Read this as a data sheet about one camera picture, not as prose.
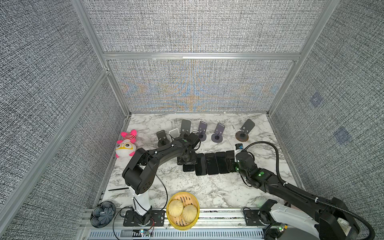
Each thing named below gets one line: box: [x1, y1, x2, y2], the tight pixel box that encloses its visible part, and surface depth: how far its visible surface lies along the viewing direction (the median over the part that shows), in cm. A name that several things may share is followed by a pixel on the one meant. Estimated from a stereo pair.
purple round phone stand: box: [197, 121, 208, 142], surface depth 104 cm
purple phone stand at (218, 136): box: [211, 122, 226, 143], surface depth 103 cm
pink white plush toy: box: [115, 129, 138, 159], surface depth 97 cm
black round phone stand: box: [156, 129, 170, 148], surface depth 97 cm
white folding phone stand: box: [168, 128, 180, 139], surface depth 97 cm
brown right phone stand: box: [235, 118, 256, 142], surface depth 102 cm
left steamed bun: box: [168, 199, 184, 217], surface depth 73 cm
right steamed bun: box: [182, 204, 198, 223], surface depth 71 cm
